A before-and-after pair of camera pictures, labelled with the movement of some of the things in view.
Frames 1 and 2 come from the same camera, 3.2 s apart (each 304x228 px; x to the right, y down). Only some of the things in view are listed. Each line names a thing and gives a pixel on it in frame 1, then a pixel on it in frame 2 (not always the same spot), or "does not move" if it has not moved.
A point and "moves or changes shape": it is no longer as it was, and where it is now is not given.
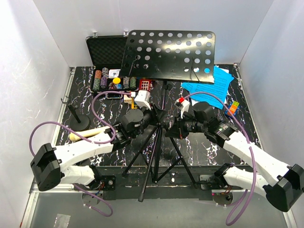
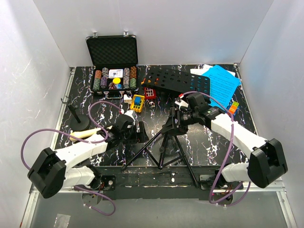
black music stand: [182, 56] moves or changes shape
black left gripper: [156, 118] -> [136, 138]
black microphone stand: [78, 122] does not move
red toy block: [145, 84] -> [150, 93]
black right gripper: [174, 131] -> [179, 128]
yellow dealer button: [116, 80] does not move
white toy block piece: [127, 99] does not move
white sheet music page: [225, 70] -> [204, 68]
